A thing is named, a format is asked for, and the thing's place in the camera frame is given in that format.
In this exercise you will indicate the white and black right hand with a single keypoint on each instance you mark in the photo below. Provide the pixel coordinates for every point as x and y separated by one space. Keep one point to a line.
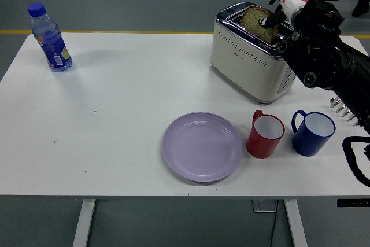
292 2

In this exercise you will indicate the slice of bread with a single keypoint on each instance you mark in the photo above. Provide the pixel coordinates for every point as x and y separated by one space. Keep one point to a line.
253 22

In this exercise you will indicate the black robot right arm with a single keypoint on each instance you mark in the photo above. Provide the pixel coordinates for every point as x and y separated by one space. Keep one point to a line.
326 53

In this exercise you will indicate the purple plate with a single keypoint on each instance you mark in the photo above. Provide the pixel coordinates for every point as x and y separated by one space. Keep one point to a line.
202 148

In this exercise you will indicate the cream and chrome toaster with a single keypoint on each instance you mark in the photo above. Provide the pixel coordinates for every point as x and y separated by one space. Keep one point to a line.
248 64

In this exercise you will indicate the silver metal toast rack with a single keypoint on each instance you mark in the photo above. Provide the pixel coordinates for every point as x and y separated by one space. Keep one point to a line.
342 109

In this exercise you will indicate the blue mug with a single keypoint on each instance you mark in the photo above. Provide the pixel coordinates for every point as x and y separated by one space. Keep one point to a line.
307 144

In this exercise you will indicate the red mug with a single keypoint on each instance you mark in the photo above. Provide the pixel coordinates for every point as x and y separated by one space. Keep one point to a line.
260 143

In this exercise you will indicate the black table control panel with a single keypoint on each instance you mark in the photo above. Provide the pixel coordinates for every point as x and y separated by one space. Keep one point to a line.
352 203

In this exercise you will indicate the white table leg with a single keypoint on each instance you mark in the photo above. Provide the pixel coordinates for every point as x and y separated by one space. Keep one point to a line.
84 224
296 224

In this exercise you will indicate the clear bottle with blue cap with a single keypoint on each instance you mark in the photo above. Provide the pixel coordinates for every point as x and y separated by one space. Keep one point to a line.
53 44

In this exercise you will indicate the grey bracket under table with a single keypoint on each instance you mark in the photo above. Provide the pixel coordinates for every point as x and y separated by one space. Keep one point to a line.
261 206

